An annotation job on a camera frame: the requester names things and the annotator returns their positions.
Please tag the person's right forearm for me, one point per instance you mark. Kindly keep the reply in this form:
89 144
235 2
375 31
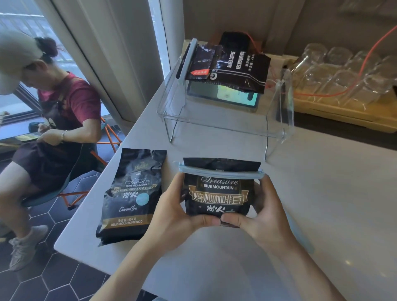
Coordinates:
313 279

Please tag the group of clear drinking glasses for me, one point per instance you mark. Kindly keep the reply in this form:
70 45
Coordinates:
338 79

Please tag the person's right hand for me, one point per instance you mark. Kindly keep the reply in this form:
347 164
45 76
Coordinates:
273 226

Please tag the clear acrylic stand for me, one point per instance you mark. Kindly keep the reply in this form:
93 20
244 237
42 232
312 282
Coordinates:
223 119

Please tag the dark tablet with lit screen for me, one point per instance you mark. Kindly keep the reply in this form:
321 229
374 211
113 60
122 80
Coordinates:
235 97

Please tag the folding chair with orange legs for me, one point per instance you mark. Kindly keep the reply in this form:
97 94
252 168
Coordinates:
46 198

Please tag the black coffee bags on stand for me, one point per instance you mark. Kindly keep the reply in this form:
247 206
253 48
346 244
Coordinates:
283 60

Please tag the light blue sealing clip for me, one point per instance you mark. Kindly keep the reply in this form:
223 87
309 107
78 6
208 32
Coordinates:
187 60
192 169
302 235

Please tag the metal balcony railing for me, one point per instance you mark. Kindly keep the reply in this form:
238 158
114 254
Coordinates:
18 28

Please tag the wooden tray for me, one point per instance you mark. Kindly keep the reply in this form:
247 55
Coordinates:
356 116

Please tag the person's left hand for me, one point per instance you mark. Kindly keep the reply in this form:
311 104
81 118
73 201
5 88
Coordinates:
167 223

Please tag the person's left forearm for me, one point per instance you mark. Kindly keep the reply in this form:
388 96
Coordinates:
124 276

